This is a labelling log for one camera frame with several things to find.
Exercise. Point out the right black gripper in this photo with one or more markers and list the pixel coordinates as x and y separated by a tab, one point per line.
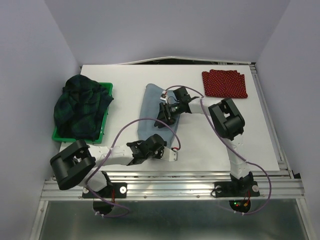
164	112

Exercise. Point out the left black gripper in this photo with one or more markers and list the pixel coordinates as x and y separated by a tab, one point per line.
160	151

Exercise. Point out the light blue denim skirt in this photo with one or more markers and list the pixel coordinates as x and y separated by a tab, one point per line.
150	109

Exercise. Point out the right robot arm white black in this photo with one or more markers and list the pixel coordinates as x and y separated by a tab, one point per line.
228	124

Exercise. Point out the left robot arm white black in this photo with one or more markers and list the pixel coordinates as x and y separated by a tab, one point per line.
77	165

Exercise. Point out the red polka dot skirt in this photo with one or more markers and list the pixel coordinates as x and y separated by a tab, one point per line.
224	84

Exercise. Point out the dark green plaid skirt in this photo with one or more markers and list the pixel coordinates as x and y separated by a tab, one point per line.
80	107

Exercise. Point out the green plastic bin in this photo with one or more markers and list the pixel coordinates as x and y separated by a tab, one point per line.
60	136

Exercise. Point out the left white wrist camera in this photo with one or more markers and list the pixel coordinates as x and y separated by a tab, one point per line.
169	155

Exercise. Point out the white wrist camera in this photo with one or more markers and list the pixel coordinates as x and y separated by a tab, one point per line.
169	155
164	97

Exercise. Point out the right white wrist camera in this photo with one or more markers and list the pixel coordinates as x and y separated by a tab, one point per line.
164	97

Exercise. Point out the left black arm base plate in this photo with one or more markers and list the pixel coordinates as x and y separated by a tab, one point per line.
117	190

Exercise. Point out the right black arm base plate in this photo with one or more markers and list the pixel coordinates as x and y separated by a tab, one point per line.
228	189

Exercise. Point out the aluminium extrusion frame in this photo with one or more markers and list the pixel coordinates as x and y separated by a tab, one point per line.
179	204

